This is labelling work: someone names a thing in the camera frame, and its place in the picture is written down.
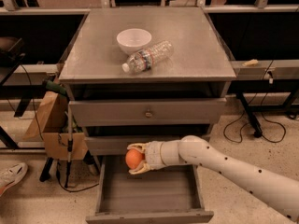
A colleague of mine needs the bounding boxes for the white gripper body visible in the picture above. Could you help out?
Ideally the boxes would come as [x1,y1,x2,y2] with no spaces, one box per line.
[145,141,163,170]

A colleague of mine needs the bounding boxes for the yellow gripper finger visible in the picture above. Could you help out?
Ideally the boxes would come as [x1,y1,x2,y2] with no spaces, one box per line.
[129,162,150,175]
[127,143,148,154]

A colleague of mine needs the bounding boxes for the orange fruit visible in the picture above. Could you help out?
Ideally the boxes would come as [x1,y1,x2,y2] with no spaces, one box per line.
[125,149,144,169]

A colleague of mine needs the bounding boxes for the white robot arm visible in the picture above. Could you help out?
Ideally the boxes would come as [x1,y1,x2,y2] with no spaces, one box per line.
[127,135,299,222]

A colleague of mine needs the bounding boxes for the grey open bottom drawer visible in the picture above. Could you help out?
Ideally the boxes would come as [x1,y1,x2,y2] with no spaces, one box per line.
[86,156,214,224]

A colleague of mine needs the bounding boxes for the grey middle drawer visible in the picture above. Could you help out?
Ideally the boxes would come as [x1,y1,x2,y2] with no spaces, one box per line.
[84,133,212,157]

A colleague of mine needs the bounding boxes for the grey top drawer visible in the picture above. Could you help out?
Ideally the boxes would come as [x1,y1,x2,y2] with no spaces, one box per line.
[69,98,226,127]

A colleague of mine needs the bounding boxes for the grey wooden drawer cabinet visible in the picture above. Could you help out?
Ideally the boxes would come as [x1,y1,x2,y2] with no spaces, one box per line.
[58,7,237,170]

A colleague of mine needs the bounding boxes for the clear plastic water bottle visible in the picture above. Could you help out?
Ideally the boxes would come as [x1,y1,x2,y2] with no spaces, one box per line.
[121,41,174,74]

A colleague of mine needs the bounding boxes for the brown cardboard box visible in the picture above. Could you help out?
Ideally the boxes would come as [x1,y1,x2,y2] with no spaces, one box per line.
[22,91,89,161]

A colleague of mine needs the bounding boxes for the white ceramic bowl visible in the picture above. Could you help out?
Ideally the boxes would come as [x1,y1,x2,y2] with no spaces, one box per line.
[117,28,151,55]

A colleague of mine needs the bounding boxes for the black table leg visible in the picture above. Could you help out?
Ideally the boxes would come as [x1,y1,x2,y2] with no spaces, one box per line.
[236,92,263,138]

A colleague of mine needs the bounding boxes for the white sneaker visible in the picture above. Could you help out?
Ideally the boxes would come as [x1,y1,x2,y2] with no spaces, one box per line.
[0,162,28,197]

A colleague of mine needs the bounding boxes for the yellow foam scrap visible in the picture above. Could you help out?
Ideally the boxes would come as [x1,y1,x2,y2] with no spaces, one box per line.
[242,59,258,67]

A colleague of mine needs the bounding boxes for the green-handled grabber stick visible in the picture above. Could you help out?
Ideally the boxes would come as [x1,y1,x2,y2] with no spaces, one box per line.
[43,80,73,189]

